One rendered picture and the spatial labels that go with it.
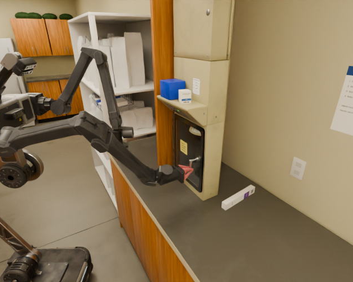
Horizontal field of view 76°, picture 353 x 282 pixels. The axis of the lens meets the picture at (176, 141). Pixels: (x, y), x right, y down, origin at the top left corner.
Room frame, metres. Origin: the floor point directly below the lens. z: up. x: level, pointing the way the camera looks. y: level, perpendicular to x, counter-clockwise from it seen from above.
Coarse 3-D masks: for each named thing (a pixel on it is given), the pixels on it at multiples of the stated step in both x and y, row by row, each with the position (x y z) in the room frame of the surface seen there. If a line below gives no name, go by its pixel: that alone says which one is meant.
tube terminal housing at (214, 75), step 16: (176, 64) 1.29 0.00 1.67; (192, 64) 1.16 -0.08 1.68; (208, 64) 1.05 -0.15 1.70; (224, 64) 1.09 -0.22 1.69; (192, 80) 1.16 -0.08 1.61; (208, 80) 1.05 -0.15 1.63; (224, 80) 1.09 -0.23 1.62; (192, 96) 1.16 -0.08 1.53; (208, 96) 1.05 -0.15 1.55; (224, 96) 1.09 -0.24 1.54; (208, 112) 1.05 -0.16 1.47; (224, 112) 1.10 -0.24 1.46; (208, 128) 1.05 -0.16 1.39; (224, 128) 1.29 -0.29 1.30; (208, 144) 1.05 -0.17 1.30; (208, 160) 1.06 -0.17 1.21; (208, 176) 1.06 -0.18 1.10; (208, 192) 1.06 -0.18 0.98
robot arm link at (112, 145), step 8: (112, 136) 0.83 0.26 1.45; (96, 144) 0.76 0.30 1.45; (104, 144) 0.77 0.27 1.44; (112, 144) 0.80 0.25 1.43; (120, 144) 0.85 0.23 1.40; (112, 152) 0.83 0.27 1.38; (120, 152) 0.83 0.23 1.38; (128, 152) 0.87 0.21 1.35; (120, 160) 0.86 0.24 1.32; (128, 160) 0.86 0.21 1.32; (136, 160) 0.90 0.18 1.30; (128, 168) 0.89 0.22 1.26; (136, 168) 0.89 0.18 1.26; (144, 168) 0.92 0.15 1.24; (144, 176) 0.91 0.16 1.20; (152, 176) 0.95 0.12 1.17; (144, 184) 0.94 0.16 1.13
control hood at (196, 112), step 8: (160, 96) 1.24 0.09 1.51; (168, 104) 1.18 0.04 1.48; (176, 104) 1.08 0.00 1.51; (184, 104) 1.07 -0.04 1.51; (192, 104) 1.07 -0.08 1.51; (200, 104) 1.07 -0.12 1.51; (184, 112) 1.06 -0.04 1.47; (192, 112) 1.00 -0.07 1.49; (200, 112) 1.02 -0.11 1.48; (192, 120) 1.09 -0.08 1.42; (200, 120) 1.02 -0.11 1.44
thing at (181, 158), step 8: (176, 120) 1.27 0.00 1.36; (184, 120) 1.20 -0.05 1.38; (176, 128) 1.27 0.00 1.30; (184, 128) 1.20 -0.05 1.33; (192, 128) 1.13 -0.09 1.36; (200, 128) 1.07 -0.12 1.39; (176, 136) 1.27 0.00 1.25; (184, 136) 1.20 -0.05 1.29; (192, 136) 1.13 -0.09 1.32; (200, 136) 1.07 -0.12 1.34; (176, 144) 1.28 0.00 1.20; (192, 144) 1.13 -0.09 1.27; (200, 144) 1.06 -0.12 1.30; (176, 152) 1.28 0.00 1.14; (192, 152) 1.13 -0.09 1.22; (200, 152) 1.06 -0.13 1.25; (176, 160) 1.28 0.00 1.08; (184, 160) 1.19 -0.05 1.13; (200, 160) 1.06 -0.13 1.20; (200, 168) 1.06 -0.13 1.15; (192, 176) 1.12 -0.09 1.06; (200, 176) 1.05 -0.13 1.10; (192, 184) 1.12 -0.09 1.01; (200, 184) 1.05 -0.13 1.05; (200, 192) 1.05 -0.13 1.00
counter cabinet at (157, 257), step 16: (128, 192) 1.39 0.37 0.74; (128, 208) 1.43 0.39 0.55; (144, 208) 1.12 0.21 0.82; (128, 224) 1.49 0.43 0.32; (144, 224) 1.14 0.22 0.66; (144, 240) 1.17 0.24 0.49; (160, 240) 0.93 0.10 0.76; (144, 256) 1.20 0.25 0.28; (160, 256) 0.94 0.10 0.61; (176, 256) 0.78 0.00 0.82; (160, 272) 0.95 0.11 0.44; (176, 272) 0.78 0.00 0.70
